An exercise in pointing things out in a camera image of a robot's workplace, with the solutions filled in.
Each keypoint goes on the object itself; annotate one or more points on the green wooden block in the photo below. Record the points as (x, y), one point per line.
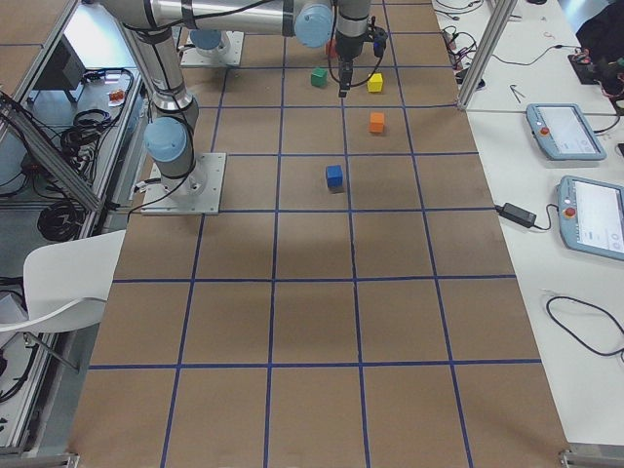
(319, 77)

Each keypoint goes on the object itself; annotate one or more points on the far teach pendant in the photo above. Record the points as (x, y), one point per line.
(563, 133)

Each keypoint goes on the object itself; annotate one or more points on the red wooden block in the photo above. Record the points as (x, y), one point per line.
(330, 50)

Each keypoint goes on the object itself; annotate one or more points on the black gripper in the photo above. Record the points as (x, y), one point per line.
(349, 48)

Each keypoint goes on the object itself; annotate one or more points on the white chair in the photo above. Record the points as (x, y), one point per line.
(66, 285)

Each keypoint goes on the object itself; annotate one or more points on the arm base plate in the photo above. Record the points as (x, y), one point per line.
(199, 194)
(212, 48)

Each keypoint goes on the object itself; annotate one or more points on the aluminium frame post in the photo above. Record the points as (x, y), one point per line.
(492, 33)

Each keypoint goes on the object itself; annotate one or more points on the orange snack packet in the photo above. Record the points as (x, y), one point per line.
(116, 98)

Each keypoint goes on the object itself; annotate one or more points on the black power adapter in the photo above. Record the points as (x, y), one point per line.
(516, 214)

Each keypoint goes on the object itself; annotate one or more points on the near teach pendant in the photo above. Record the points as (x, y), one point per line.
(591, 216)

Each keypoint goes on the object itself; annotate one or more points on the blue wooden block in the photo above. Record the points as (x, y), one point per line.
(334, 177)

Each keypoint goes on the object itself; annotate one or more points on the teach pendant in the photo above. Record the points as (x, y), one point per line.
(563, 133)
(591, 216)

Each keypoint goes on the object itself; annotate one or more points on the yellow wooden block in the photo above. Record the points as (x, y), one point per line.
(375, 83)

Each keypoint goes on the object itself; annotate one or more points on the orange wooden block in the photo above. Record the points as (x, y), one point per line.
(377, 123)

